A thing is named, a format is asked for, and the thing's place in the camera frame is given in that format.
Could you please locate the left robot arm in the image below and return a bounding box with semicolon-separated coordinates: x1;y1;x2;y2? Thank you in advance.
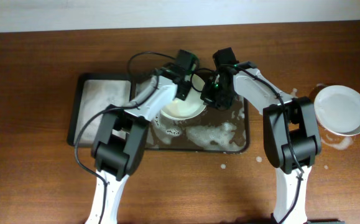
87;50;199;223

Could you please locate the dark large wash tray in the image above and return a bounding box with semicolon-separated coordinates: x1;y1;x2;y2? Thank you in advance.
145;75;250;154

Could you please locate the black soapy water tray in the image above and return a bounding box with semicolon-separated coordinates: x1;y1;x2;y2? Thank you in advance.
67;73;132;146

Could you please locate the pale blue plate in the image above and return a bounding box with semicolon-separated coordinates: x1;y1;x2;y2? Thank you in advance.
313;85;360;136

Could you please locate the cream white plate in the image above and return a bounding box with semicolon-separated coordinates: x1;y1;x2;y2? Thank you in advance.
160;88;206;121

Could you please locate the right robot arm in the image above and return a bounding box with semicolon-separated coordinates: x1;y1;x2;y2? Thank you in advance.
201;48;321;223

